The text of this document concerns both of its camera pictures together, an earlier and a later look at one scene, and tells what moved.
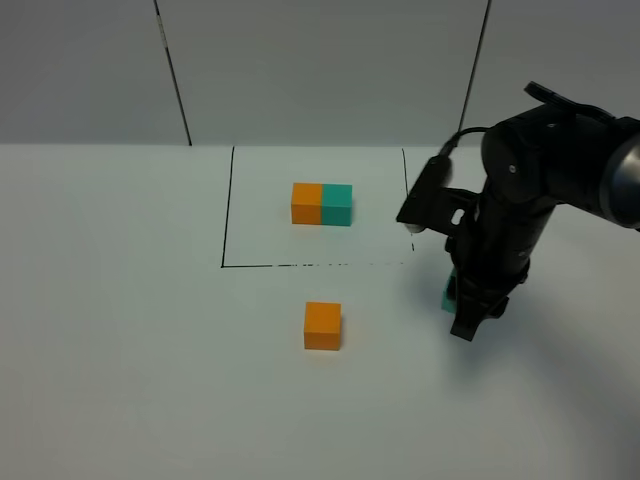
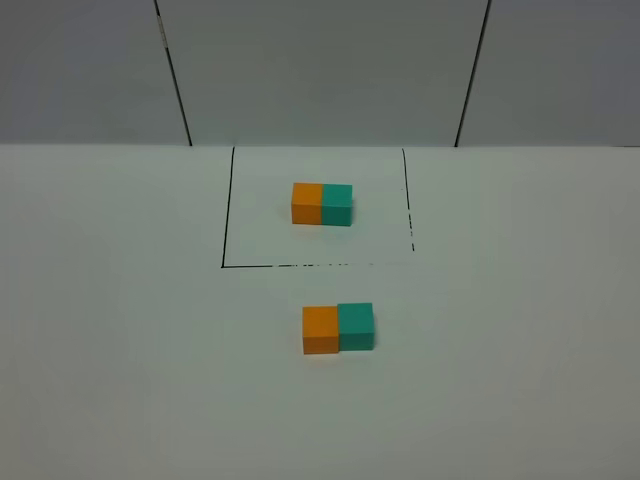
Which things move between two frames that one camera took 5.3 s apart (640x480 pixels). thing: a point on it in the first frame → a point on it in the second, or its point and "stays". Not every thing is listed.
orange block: x=322 y=326 stays
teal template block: x=337 y=204 stays
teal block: x=449 y=293 → x=356 y=326
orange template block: x=306 y=203 stays
